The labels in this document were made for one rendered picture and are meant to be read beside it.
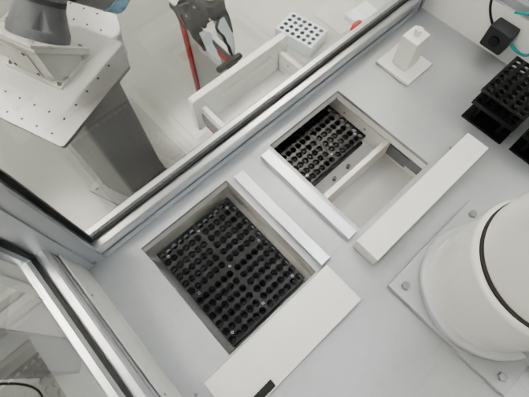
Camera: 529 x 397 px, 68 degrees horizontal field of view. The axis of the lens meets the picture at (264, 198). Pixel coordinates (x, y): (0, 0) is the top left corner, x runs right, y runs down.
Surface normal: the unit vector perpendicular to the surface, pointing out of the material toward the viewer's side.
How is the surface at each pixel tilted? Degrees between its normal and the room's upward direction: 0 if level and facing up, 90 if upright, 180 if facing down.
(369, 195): 0
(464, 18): 90
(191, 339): 0
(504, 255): 90
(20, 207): 90
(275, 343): 0
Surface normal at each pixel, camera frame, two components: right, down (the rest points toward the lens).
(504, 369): 0.00, -0.39
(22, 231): 0.68, 0.67
